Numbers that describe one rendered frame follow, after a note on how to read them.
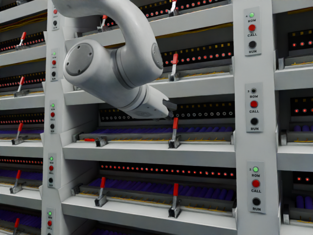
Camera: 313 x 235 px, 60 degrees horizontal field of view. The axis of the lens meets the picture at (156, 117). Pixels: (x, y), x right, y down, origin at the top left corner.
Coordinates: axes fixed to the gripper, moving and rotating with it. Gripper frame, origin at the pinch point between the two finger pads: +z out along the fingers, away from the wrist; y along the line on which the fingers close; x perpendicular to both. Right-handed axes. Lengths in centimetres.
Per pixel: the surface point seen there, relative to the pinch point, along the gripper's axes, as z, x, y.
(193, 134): 13.9, -2.4, 4.1
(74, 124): 12.4, 1.3, -42.7
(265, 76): 4.5, 10.0, 25.4
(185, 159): 9.8, -10.5, 3.9
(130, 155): 9.5, -10.0, -14.1
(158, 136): 14.0, -2.9, -7.5
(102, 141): 9.5, -5.9, -25.8
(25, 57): 1, 27, -65
